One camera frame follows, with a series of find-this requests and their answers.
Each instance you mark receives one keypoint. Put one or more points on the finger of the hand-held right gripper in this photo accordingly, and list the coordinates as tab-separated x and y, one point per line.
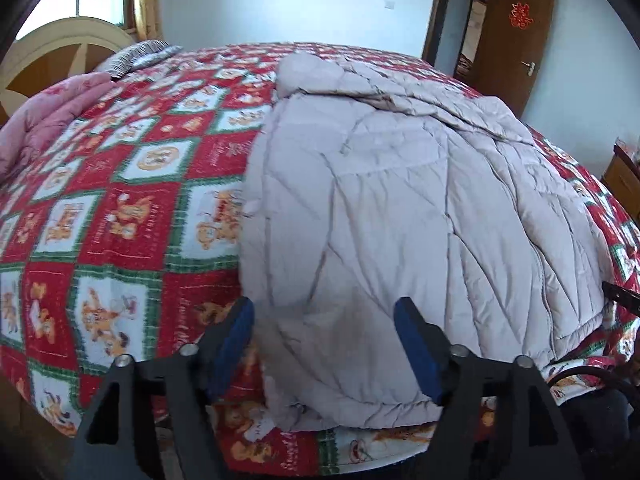
624	297

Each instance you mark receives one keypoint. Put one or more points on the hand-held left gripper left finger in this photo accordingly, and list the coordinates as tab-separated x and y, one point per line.
235	340

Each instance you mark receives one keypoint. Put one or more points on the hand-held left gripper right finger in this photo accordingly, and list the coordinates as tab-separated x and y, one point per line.
417	345

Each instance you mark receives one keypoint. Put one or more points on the light grey quilted jacket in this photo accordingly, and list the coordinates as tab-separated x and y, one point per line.
400	200

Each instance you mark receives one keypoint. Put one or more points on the wooden cabinet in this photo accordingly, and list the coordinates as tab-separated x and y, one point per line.
622	180

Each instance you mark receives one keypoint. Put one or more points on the pink patterned box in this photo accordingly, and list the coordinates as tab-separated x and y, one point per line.
626	148

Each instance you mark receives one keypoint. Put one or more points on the red printed bedspread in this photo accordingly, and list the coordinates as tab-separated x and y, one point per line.
125	210

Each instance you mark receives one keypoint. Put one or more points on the brown wooden door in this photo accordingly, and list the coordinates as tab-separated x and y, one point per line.
505	60

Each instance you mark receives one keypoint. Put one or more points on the grey patterned pillow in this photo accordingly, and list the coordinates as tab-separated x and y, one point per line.
167	52

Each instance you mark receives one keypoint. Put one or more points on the pink folded blanket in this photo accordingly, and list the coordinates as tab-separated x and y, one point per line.
45	110

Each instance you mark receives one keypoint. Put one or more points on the red paper door decoration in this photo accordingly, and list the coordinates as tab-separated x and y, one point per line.
520	16

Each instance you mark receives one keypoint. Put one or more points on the striped pillow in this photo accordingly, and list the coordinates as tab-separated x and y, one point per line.
125	57

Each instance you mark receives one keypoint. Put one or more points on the wooden bed headboard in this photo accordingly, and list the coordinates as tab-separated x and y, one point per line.
50	45

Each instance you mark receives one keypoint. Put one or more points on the yellow patterned curtain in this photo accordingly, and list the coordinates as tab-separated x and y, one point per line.
147	0

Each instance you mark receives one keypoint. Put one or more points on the brown door frame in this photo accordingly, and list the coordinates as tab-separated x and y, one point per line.
435	20

